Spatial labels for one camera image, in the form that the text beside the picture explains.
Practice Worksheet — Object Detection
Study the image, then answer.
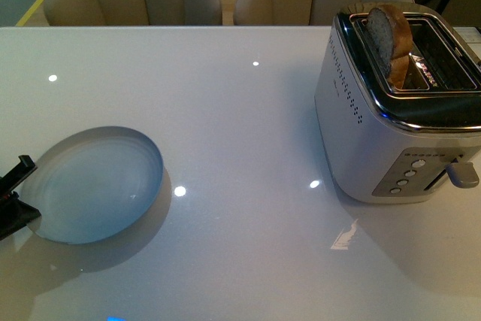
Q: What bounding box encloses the white round plate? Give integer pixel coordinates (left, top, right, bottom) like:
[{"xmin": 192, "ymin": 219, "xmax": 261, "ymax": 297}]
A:
[{"xmin": 20, "ymin": 126, "xmax": 163, "ymax": 244}]

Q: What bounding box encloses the slice of brown bread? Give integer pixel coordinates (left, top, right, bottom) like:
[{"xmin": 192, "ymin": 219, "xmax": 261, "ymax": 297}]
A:
[{"xmin": 367, "ymin": 5, "xmax": 413, "ymax": 89}]

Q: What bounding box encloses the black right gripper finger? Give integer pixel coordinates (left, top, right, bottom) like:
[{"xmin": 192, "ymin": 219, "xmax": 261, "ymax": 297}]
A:
[{"xmin": 1, "ymin": 192, "xmax": 41, "ymax": 240}]

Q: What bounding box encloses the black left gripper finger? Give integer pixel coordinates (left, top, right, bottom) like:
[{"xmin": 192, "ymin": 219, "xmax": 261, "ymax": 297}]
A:
[{"xmin": 1, "ymin": 155, "xmax": 36, "ymax": 197}]

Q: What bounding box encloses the beige toaster lever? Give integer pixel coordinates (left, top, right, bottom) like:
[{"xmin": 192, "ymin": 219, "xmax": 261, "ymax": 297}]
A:
[{"xmin": 445, "ymin": 162, "xmax": 479, "ymax": 189}]

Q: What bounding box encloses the white chrome two-slot toaster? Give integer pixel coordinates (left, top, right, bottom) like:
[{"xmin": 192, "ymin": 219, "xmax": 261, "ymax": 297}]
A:
[{"xmin": 315, "ymin": 3, "xmax": 480, "ymax": 204}]

